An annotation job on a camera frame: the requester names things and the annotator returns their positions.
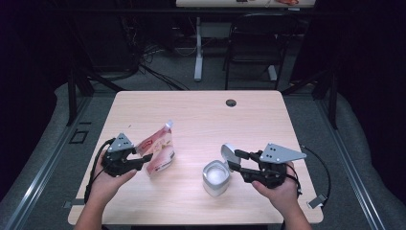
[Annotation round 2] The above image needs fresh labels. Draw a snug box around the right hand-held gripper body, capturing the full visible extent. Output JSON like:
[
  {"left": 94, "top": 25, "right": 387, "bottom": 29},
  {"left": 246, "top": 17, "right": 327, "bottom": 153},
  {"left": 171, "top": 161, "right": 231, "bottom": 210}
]
[{"left": 251, "top": 142, "right": 307, "bottom": 190}]

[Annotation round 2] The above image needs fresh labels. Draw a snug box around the grey tape strip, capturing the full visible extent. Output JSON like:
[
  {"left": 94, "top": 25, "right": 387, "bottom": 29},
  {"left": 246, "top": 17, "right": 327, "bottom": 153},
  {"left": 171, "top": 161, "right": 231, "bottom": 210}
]
[{"left": 62, "top": 197, "right": 87, "bottom": 209}]

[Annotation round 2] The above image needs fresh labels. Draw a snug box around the person's left hand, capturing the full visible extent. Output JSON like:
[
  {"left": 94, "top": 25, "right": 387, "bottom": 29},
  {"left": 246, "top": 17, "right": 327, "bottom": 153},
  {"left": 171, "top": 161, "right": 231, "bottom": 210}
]
[{"left": 87, "top": 152, "right": 138, "bottom": 207}]

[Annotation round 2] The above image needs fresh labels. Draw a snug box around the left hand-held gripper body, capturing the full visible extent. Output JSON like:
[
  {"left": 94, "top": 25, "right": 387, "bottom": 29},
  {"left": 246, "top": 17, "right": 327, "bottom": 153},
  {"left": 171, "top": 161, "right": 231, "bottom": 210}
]
[{"left": 101, "top": 132, "right": 142, "bottom": 178}]

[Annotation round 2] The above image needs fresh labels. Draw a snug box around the person's right hand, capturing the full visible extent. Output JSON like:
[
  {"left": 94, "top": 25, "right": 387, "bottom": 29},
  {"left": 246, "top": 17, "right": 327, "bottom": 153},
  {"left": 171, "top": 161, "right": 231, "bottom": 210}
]
[{"left": 252, "top": 162, "right": 303, "bottom": 219}]

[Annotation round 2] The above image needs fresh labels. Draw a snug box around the bundle of black floor cables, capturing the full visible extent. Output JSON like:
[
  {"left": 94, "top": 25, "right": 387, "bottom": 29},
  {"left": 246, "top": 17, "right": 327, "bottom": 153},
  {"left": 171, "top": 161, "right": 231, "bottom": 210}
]
[{"left": 121, "top": 18, "right": 192, "bottom": 92}]

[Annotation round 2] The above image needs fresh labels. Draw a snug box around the clear pouch with red label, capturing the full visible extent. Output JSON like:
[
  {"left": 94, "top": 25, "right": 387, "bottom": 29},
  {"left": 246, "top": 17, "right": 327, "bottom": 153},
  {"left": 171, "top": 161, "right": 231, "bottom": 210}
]
[{"left": 135, "top": 119, "right": 176, "bottom": 178}]

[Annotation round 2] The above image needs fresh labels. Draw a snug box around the left hand-held gripper black cable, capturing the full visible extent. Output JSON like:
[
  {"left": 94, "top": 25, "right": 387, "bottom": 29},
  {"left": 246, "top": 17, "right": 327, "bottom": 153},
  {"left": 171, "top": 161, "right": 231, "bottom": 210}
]
[{"left": 83, "top": 137, "right": 117, "bottom": 205}]

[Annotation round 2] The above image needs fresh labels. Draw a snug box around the black folding chair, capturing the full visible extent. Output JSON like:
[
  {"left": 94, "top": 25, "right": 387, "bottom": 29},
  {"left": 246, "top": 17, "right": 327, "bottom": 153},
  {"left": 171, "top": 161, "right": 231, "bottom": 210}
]
[{"left": 223, "top": 12, "right": 301, "bottom": 91}]

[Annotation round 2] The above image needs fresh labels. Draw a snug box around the white desk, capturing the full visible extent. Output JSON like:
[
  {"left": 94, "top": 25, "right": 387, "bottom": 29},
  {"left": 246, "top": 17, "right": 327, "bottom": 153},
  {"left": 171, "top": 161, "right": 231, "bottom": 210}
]
[{"left": 175, "top": 0, "right": 315, "bottom": 82}]

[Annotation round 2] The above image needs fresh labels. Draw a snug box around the black metal stand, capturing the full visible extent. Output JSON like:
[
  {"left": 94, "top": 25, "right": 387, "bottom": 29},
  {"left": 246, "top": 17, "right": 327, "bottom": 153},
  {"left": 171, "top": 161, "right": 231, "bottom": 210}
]
[
  {"left": 281, "top": 68, "right": 339, "bottom": 130},
  {"left": 66, "top": 68, "right": 126, "bottom": 127}
]

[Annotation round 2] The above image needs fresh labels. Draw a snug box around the aluminium floor rail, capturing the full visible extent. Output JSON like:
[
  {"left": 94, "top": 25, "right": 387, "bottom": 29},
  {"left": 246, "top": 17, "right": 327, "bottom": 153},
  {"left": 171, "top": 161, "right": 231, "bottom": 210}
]
[
  {"left": 314, "top": 95, "right": 389, "bottom": 230},
  {"left": 4, "top": 95, "right": 94, "bottom": 230}
]

